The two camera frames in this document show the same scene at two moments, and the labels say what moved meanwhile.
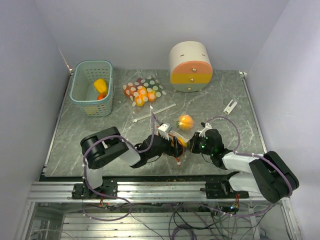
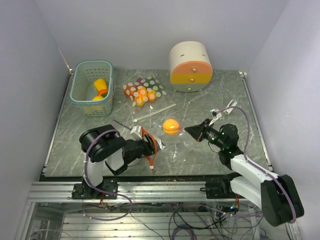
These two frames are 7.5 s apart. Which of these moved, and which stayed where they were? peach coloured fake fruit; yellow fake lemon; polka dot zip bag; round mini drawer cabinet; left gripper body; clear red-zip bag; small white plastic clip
Moved: peach coloured fake fruit; left gripper body; clear red-zip bag; yellow fake lemon
Stayed: small white plastic clip; round mini drawer cabinet; polka dot zip bag
